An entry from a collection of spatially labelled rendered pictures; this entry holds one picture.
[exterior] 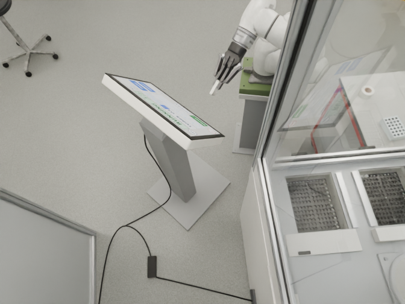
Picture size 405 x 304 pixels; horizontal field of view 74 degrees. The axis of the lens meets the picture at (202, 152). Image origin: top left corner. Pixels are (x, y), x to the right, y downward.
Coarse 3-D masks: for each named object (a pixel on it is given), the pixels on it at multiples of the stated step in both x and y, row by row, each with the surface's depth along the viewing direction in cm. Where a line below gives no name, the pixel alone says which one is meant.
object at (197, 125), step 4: (156, 96) 126; (160, 96) 130; (160, 100) 123; (164, 100) 127; (168, 104) 124; (172, 104) 128; (172, 108) 122; (176, 108) 125; (176, 112) 119; (180, 112) 123; (184, 116) 120; (188, 116) 123; (188, 120) 118; (192, 120) 122; (192, 124) 116; (196, 124) 119; (200, 124) 122
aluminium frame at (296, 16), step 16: (304, 0) 48; (304, 16) 51; (288, 32) 57; (288, 48) 58; (288, 64) 62; (272, 96) 74; (272, 112) 79; (256, 160) 109; (256, 176) 113; (272, 224) 95; (272, 240) 92; (272, 256) 95; (272, 272) 97
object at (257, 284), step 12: (252, 204) 132; (240, 216) 192; (252, 216) 136; (252, 228) 140; (252, 240) 144; (252, 252) 148; (252, 264) 153; (252, 276) 158; (264, 276) 116; (252, 288) 164; (264, 288) 119; (264, 300) 122
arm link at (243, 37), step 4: (240, 28) 108; (236, 32) 110; (240, 32) 108; (244, 32) 108; (248, 32) 108; (236, 36) 110; (240, 36) 109; (244, 36) 108; (248, 36) 108; (252, 36) 109; (236, 40) 110; (240, 40) 109; (244, 40) 109; (248, 40) 109; (252, 40) 110; (240, 44) 111; (244, 44) 109; (248, 44) 110; (252, 44) 112; (248, 48) 112
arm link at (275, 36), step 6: (288, 12) 107; (282, 18) 104; (288, 18) 104; (276, 24) 104; (282, 24) 103; (270, 30) 105; (276, 30) 104; (282, 30) 104; (270, 36) 107; (276, 36) 105; (282, 36) 104; (270, 42) 110; (276, 42) 107; (282, 42) 106
